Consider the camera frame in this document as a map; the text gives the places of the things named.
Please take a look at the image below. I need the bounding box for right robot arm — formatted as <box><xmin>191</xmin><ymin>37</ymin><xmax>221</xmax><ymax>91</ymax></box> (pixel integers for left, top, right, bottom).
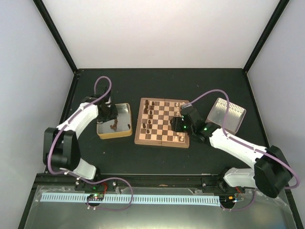
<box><xmin>170</xmin><ymin>105</ymin><xmax>293</xmax><ymax>198</ymax></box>

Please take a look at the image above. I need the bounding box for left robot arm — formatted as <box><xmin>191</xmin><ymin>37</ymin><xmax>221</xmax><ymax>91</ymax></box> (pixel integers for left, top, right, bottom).
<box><xmin>43</xmin><ymin>87</ymin><xmax>118</xmax><ymax>190</ymax></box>

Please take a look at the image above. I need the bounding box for dark chess piece in tin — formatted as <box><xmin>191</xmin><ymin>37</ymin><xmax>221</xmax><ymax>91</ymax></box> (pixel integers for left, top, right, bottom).
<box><xmin>110</xmin><ymin>118</ymin><xmax>118</xmax><ymax>131</ymax></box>

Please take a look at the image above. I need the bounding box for wooden chess board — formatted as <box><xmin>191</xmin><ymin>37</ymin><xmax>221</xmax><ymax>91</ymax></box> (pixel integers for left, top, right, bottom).
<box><xmin>134</xmin><ymin>98</ymin><xmax>190</xmax><ymax>148</ymax></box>

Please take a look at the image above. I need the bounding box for right controller board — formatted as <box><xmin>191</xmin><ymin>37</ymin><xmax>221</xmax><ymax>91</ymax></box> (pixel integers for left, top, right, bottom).
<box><xmin>219</xmin><ymin>196</ymin><xmax>240</xmax><ymax>203</ymax></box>

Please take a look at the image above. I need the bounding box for controller board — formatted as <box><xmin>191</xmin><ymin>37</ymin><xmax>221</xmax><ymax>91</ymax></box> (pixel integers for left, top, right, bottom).
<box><xmin>87</xmin><ymin>194</ymin><xmax>104</xmax><ymax>201</ymax></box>
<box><xmin>219</xmin><ymin>196</ymin><xmax>240</xmax><ymax>203</ymax></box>

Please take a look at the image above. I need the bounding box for left controller board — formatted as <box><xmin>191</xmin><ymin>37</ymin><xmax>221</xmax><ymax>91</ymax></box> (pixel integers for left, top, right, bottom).
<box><xmin>87</xmin><ymin>194</ymin><xmax>104</xmax><ymax>201</ymax></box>

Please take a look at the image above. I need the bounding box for yellow metal tin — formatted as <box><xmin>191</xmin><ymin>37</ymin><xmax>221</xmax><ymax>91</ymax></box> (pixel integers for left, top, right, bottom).
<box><xmin>96</xmin><ymin>103</ymin><xmax>132</xmax><ymax>139</ymax></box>

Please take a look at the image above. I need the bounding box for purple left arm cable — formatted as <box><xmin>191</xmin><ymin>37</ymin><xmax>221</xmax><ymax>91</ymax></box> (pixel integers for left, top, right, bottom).
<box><xmin>46</xmin><ymin>76</ymin><xmax>133</xmax><ymax>212</ymax></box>

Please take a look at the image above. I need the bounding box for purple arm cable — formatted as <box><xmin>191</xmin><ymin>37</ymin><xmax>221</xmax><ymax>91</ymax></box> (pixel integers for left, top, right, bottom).
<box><xmin>46</xmin><ymin>76</ymin><xmax>133</xmax><ymax>212</ymax></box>
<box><xmin>182</xmin><ymin>89</ymin><xmax>301</xmax><ymax>212</ymax></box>

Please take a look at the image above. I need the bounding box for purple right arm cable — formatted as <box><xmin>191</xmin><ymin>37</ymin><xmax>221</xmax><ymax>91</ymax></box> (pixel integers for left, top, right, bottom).
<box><xmin>182</xmin><ymin>89</ymin><xmax>301</xmax><ymax>212</ymax></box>

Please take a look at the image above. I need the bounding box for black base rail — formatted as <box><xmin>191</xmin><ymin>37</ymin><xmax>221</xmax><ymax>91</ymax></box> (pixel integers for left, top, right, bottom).
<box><xmin>35</xmin><ymin>173</ymin><xmax>289</xmax><ymax>191</ymax></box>

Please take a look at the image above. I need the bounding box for white slotted cable duct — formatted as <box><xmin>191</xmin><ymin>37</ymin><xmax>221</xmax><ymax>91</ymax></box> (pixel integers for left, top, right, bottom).
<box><xmin>40</xmin><ymin>193</ymin><xmax>220</xmax><ymax>207</ymax></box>

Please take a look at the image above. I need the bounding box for black frame post left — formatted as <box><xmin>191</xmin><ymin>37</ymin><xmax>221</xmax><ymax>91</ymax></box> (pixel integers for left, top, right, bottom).
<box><xmin>33</xmin><ymin>0</ymin><xmax>78</xmax><ymax>73</ymax></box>

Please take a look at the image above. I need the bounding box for black frame post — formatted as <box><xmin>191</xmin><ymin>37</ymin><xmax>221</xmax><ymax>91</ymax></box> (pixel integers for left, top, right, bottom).
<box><xmin>243</xmin><ymin>0</ymin><xmax>290</xmax><ymax>73</ymax></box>
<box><xmin>33</xmin><ymin>0</ymin><xmax>78</xmax><ymax>73</ymax></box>

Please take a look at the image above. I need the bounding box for black frame post right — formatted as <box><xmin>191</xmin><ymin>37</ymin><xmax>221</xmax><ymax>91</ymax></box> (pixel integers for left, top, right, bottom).
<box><xmin>243</xmin><ymin>0</ymin><xmax>290</xmax><ymax>73</ymax></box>

